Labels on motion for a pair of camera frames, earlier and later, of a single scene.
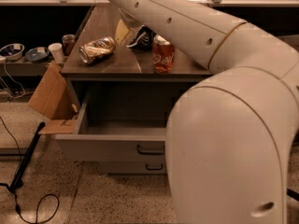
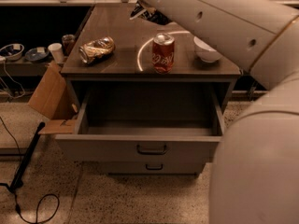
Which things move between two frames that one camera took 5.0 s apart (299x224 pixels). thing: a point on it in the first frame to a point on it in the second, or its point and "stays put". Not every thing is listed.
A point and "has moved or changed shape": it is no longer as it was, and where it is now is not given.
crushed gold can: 96,49 stays put
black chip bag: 143,40 has moved or changed shape
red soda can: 163,55 stays put
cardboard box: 52,98 stays put
